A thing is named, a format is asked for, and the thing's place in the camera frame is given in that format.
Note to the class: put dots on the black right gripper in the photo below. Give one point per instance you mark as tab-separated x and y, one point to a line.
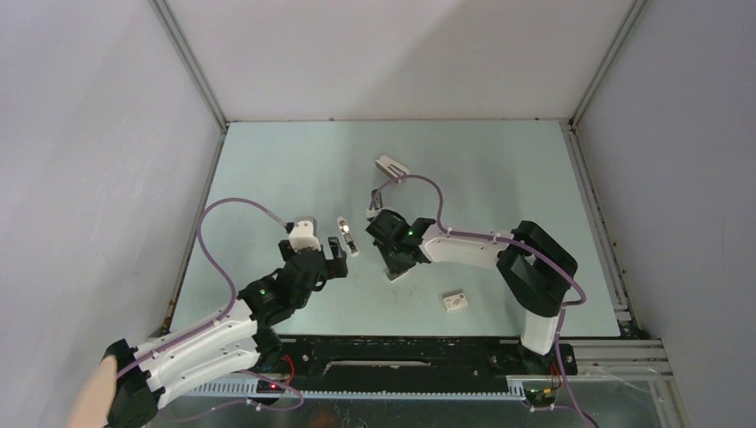
392	265

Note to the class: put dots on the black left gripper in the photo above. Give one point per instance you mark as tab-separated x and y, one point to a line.
334	267

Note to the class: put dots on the small white mini stapler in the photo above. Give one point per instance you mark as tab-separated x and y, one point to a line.
347	235

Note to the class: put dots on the white staple box sleeve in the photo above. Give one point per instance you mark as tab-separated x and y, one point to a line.
454	301

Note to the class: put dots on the staple tray with staples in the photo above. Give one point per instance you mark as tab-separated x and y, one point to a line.
394	273

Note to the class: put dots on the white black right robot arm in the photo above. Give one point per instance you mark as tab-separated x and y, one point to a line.
538	271

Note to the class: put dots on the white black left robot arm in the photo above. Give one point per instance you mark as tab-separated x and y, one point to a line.
156	372

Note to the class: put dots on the white staple remover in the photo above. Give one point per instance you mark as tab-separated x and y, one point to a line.
390	167

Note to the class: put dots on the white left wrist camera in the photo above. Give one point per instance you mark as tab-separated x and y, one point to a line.
302	234

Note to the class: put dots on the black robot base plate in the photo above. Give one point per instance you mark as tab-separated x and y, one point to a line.
393	364

